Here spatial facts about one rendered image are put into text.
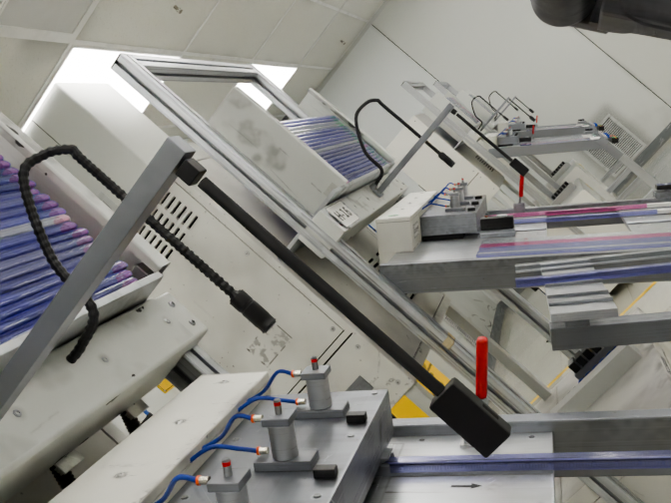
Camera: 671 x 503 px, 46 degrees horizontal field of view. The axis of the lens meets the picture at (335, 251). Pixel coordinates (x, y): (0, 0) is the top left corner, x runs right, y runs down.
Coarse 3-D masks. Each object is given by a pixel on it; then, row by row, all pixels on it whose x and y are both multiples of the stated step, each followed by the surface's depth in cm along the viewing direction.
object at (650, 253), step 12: (624, 252) 111; (636, 252) 110; (648, 252) 110; (660, 252) 109; (516, 264) 114; (528, 264) 114; (540, 264) 113; (552, 264) 113; (564, 264) 112; (576, 264) 112
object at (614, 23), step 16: (608, 0) 64; (624, 0) 64; (640, 0) 64; (656, 0) 64; (592, 16) 70; (608, 16) 66; (624, 16) 65; (640, 16) 64; (656, 16) 64; (624, 32) 68; (640, 32) 67; (656, 32) 66
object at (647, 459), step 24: (408, 456) 76; (432, 456) 75; (456, 456) 74; (480, 456) 73; (504, 456) 73; (528, 456) 72; (552, 456) 71; (576, 456) 71; (600, 456) 70; (624, 456) 69; (648, 456) 69
